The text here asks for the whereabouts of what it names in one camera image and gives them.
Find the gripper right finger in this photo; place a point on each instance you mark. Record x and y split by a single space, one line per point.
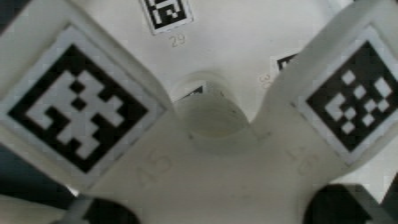
344 205

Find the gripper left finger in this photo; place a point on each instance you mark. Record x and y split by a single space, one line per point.
97 211

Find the white cylindrical table leg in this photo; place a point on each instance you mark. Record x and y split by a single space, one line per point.
207 107

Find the white cross-shaped table base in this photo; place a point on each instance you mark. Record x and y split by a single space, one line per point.
83 128

